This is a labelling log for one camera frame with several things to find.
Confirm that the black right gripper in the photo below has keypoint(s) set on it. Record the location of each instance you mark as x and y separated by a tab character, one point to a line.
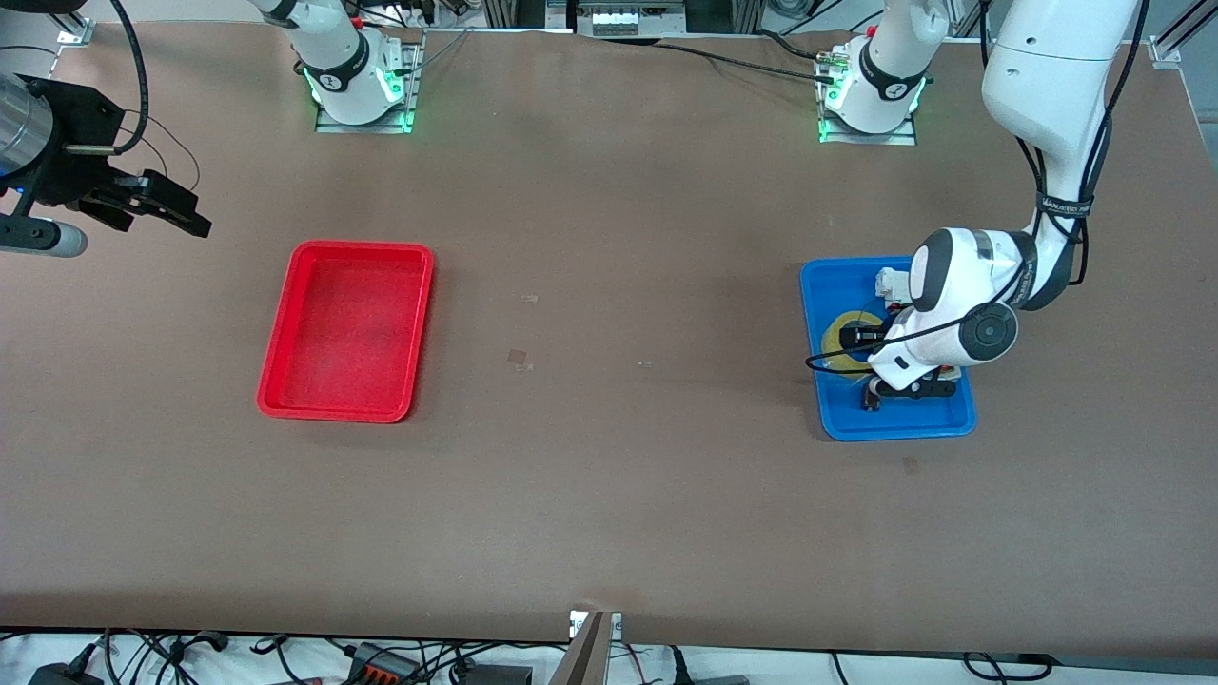
68	143

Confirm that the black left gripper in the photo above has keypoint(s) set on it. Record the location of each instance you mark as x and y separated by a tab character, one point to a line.
864	336

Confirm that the yellow clear tape roll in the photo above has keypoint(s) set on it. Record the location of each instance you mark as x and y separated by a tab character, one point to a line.
831	347

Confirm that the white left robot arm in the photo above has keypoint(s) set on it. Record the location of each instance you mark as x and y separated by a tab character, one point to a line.
1047	86

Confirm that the white electrical connector block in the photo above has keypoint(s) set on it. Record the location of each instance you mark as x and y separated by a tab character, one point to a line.
890	283

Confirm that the small dark red component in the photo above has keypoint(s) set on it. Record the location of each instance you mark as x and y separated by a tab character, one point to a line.
870	401

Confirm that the blue plastic tray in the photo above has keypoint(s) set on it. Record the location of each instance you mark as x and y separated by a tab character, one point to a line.
852	423

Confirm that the red plastic tray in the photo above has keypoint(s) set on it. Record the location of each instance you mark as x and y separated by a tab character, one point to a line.
347	333

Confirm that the black power adapter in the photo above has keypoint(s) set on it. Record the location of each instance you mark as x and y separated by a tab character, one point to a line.
67	674

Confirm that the orange power strip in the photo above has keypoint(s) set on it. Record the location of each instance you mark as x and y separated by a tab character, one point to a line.
381	666

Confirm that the metal corner bracket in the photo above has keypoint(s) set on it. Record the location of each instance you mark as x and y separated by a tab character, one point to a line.
1166	49
76	33

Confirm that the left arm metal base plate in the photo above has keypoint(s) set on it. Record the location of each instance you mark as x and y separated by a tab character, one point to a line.
904	138

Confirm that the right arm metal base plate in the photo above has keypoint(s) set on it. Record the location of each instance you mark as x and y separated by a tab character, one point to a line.
411	90

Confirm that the aluminium frame rack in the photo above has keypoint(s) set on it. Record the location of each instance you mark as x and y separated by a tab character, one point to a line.
618	14

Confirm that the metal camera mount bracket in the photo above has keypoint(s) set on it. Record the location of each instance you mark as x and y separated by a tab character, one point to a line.
590	652

